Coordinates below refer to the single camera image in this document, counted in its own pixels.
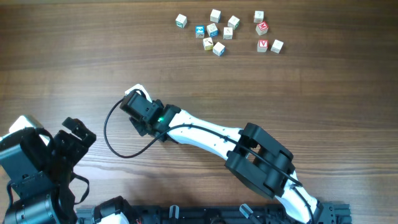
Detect yellow sided picture block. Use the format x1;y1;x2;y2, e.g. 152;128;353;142
203;37;213;51

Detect blue P letter block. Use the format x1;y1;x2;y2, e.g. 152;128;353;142
213;42;225;57

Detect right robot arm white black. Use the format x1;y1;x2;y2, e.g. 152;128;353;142
120;90;318;223

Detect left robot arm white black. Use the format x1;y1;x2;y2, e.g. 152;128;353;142
1;115;134;223

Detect green letter block far left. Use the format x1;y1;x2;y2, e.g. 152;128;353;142
175;14;187;28

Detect blue H letter block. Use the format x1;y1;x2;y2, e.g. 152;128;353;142
195;26;205;39

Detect blue sided picture block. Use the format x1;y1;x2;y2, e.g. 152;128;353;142
206;23;218;37

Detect picture block centre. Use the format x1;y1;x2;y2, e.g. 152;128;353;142
223;27;233;40

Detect plain top block upper middle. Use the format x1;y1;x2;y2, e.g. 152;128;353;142
210;9;221;23

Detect plain block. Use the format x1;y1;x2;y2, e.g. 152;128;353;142
210;9;221;23
271;40;284;54
254;11;264;24

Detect green sided block upper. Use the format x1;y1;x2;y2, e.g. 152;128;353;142
228;16;240;30

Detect red V letter block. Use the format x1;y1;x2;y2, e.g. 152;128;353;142
257;39;269;53

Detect red M letter block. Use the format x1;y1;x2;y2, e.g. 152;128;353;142
256;21;269;35

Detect plain block far right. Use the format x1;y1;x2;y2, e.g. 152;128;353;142
271;40;284;54

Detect plain block upper right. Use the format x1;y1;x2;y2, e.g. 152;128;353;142
254;11;264;24

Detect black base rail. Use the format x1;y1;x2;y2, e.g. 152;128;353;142
76;203;352;224

